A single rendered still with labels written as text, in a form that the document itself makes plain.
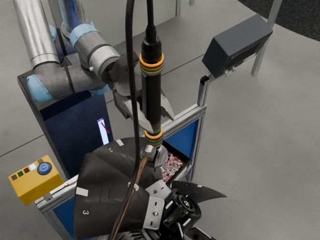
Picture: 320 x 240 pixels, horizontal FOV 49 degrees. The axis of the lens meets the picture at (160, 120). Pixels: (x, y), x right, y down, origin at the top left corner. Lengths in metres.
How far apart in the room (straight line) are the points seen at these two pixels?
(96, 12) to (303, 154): 1.92
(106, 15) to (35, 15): 2.01
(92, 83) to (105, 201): 0.32
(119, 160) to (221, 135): 1.57
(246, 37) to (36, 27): 0.87
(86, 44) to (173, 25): 2.62
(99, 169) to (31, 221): 1.59
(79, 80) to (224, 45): 0.72
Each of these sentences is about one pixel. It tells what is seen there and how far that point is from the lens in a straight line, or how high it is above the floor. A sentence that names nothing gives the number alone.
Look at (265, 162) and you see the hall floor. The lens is 2.64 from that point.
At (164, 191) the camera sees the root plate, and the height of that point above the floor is 1.19.
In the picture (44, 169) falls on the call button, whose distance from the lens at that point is 1.36.
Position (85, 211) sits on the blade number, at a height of 1.40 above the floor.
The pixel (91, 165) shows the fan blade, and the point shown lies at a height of 1.41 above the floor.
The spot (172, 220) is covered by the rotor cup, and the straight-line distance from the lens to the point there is 1.06.
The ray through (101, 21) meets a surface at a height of 0.32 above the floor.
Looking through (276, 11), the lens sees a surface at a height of 0.66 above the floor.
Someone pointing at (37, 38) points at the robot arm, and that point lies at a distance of 1.02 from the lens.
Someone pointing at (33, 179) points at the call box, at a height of 1.07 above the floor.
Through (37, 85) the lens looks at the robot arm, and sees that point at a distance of 0.96.
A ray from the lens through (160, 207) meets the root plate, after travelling 1.06.
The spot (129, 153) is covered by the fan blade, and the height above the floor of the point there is 1.17.
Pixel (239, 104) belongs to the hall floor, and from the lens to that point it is 2.88.
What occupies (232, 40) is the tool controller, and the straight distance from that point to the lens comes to 1.51.
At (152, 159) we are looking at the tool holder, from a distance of 0.82.
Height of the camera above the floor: 2.24
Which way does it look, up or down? 55 degrees down
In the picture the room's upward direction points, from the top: straight up
